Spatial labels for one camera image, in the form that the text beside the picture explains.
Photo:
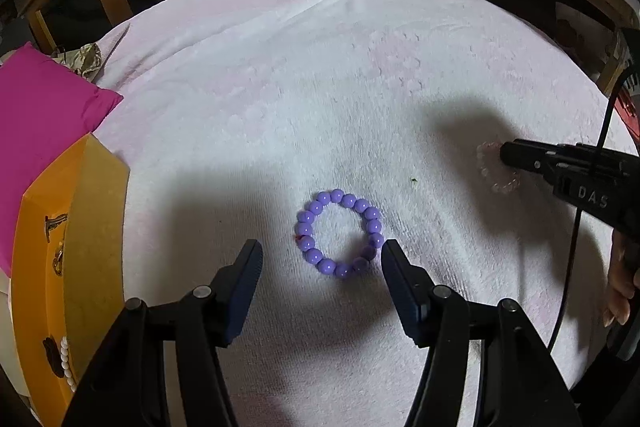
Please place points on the person's right hand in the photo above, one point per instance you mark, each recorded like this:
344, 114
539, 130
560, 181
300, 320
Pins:
622, 292

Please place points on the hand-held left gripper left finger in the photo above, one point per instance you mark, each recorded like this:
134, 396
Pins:
245, 297

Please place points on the white towel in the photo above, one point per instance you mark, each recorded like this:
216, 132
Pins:
325, 107

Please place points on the orange cardboard box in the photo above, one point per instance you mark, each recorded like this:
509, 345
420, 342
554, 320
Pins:
95, 232

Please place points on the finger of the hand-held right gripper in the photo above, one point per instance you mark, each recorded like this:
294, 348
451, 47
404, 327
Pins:
522, 156

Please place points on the red bag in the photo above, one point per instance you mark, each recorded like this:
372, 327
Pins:
631, 112

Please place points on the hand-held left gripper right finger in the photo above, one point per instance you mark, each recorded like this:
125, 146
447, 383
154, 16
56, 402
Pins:
400, 297

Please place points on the pink cushion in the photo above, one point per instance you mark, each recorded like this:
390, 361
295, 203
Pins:
45, 107

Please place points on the patterned cloth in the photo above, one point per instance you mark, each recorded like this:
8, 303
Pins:
82, 59

